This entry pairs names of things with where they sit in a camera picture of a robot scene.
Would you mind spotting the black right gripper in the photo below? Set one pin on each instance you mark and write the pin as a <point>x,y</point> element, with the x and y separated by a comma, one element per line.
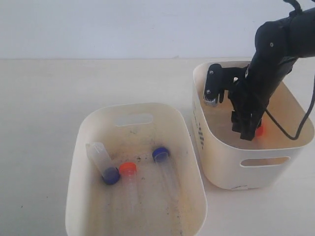
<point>250,86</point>

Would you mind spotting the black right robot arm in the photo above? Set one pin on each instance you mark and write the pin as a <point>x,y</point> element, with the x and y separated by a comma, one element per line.
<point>279,44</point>

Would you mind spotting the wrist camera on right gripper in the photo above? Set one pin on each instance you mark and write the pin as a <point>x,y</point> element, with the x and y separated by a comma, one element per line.
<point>213,84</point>

